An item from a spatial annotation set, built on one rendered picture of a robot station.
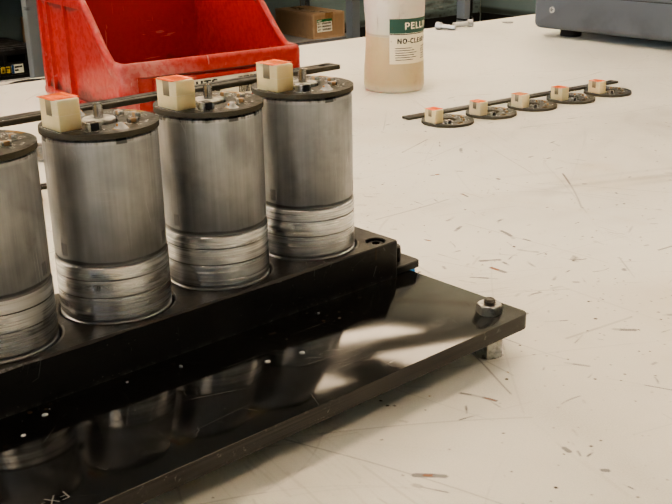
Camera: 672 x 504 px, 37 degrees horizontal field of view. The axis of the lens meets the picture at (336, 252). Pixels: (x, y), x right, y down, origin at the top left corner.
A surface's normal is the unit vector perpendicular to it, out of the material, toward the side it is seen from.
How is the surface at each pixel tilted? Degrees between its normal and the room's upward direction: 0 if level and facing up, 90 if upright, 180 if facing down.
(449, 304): 0
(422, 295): 0
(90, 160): 90
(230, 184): 90
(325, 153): 90
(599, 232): 0
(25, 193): 90
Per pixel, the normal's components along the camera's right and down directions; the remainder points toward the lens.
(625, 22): -0.76, 0.23
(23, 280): 0.76, 0.21
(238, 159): 0.56, 0.27
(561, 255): -0.02, -0.94
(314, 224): 0.16, 0.33
